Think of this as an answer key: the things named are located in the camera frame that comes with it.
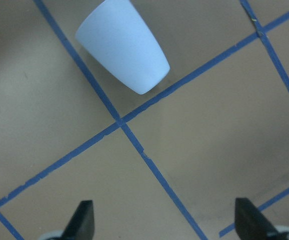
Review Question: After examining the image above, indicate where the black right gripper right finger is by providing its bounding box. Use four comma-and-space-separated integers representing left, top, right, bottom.
234, 197, 289, 240

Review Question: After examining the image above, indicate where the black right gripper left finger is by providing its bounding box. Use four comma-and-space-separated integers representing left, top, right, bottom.
38, 199, 96, 240

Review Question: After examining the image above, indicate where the light blue cup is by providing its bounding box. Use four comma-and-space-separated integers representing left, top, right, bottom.
75, 0, 170, 95

